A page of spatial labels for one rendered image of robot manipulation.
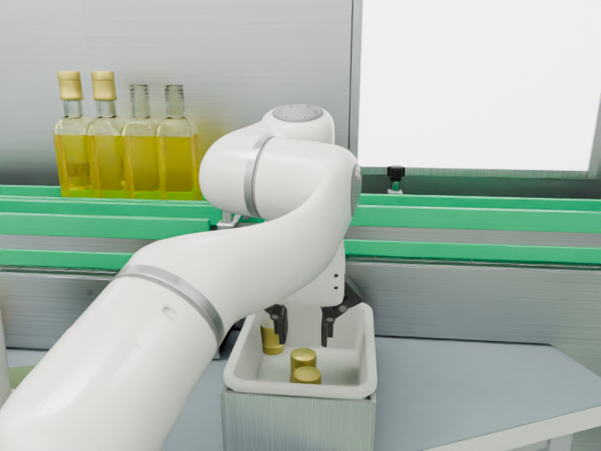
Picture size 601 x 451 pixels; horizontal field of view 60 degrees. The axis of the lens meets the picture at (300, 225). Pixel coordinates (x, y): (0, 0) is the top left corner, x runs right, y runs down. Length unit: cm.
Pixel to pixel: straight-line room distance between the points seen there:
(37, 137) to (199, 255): 84
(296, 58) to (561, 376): 65
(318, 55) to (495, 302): 50
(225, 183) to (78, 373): 21
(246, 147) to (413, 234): 43
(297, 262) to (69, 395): 17
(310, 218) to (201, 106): 63
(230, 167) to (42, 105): 73
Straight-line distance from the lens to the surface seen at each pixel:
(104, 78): 89
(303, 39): 94
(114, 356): 30
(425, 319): 85
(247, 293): 36
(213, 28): 97
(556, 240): 87
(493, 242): 84
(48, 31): 112
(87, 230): 81
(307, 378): 65
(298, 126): 49
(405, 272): 82
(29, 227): 85
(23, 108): 116
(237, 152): 45
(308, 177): 42
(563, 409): 78
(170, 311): 32
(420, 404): 73
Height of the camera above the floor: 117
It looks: 17 degrees down
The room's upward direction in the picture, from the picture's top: straight up
